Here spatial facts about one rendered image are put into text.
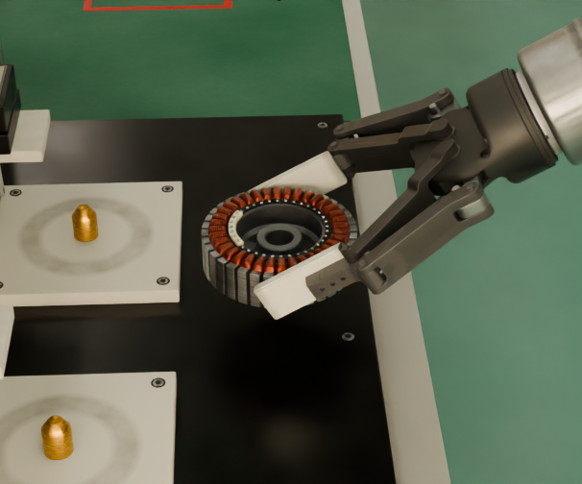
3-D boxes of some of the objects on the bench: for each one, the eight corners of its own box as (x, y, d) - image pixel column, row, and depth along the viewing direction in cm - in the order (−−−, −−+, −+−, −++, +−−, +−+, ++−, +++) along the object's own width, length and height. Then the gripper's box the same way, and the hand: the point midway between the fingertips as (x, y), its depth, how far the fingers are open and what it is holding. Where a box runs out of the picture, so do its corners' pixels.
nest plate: (177, 383, 99) (176, 370, 98) (171, 545, 87) (170, 531, 86) (-37, 390, 98) (-40, 376, 98) (-73, 553, 86) (-76, 540, 85)
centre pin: (99, 228, 112) (96, 200, 111) (97, 241, 111) (94, 213, 109) (75, 228, 112) (71, 200, 110) (72, 242, 110) (69, 214, 109)
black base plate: (342, 133, 130) (343, 112, 129) (426, 732, 78) (429, 707, 77) (-168, 145, 128) (-173, 124, 127) (-425, 764, 77) (-438, 739, 75)
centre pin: (75, 439, 93) (71, 408, 91) (72, 459, 91) (68, 429, 89) (45, 440, 92) (40, 409, 91) (42, 460, 91) (37, 430, 89)
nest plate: (182, 192, 118) (181, 180, 118) (179, 302, 106) (178, 289, 105) (4, 197, 118) (2, 184, 117) (-20, 307, 106) (-22, 295, 105)
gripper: (599, 250, 88) (296, 393, 94) (527, 71, 107) (278, 199, 113) (552, 165, 85) (237, 320, 90) (486, -6, 103) (230, 132, 109)
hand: (283, 241), depth 101 cm, fingers closed on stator, 11 cm apart
